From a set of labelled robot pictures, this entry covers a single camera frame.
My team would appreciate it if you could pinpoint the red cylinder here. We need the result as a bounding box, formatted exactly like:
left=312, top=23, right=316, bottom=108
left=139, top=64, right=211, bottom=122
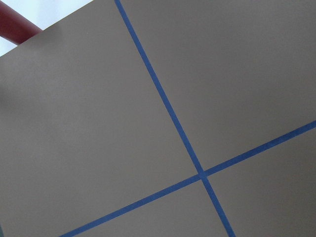
left=0, top=1, right=42, bottom=45

